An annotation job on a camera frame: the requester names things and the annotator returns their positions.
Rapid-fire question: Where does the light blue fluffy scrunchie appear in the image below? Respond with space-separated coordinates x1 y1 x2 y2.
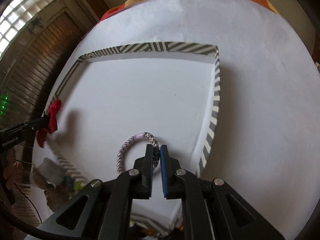
38 158 66 185

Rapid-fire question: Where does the dark wooden slatted door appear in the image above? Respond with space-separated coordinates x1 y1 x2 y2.
1 11 84 128

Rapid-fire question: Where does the glass block window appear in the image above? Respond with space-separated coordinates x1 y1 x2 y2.
0 0 54 55

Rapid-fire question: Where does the red satin bow clip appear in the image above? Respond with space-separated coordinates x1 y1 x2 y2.
36 99 62 148

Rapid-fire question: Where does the striped cardboard tray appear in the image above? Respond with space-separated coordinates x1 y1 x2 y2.
44 41 221 238

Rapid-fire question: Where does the black cable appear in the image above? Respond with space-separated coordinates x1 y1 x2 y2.
0 179 83 240

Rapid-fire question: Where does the pink braided hair tie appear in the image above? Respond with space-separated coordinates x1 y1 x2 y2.
117 131 161 175

